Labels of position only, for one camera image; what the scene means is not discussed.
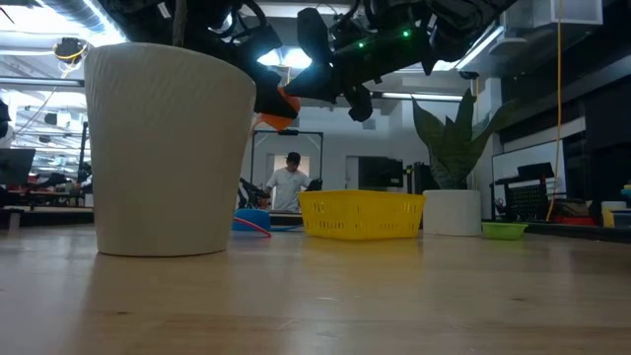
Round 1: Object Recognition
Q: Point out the person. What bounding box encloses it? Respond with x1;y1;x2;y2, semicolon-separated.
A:
263;151;313;214

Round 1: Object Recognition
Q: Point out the green measuring cup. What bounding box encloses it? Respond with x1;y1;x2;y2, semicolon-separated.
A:
480;221;529;242

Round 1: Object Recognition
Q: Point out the red flat item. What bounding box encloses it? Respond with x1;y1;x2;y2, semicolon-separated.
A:
550;213;596;228

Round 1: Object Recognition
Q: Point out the black wall screen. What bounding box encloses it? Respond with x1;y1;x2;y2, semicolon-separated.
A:
357;156;405;189

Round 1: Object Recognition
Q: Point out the black background rig frame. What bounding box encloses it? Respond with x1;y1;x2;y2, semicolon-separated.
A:
249;128;325;198

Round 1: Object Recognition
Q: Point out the yellow plastic basket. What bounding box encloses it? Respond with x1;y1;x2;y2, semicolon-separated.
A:
298;188;427;242

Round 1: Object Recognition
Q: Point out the black perforated rack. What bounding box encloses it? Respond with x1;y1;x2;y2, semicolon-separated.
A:
489;162;569;224

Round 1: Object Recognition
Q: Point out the blue measuring cup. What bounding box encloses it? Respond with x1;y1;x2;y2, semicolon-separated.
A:
231;207;305;233

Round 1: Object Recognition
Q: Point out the snake plant white pot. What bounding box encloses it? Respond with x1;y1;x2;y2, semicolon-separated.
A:
411;87;520;238

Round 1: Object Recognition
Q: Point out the red measuring cup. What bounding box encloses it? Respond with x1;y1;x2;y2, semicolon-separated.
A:
233;215;273;239

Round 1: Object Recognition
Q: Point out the orange measuring cup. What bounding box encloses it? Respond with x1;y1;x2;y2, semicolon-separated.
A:
253;87;303;132

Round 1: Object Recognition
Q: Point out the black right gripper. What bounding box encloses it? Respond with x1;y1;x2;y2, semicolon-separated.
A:
283;6;435;105

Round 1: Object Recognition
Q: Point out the black computer monitor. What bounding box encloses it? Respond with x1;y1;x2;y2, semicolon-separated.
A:
0;147;36;187

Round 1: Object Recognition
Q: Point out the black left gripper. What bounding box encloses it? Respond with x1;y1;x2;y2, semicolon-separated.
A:
216;22;301;120

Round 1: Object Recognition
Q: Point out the pale yellow tub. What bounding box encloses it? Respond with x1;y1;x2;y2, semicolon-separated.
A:
599;199;628;229

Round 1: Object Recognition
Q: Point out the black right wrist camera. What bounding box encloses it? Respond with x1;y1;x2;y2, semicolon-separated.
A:
343;82;375;123

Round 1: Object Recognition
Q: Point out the black ceiling cable reel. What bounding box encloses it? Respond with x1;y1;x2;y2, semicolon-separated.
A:
51;36;91;66

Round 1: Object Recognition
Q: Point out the large leafy plant white pot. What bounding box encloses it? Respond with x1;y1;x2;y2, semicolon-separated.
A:
83;0;257;258

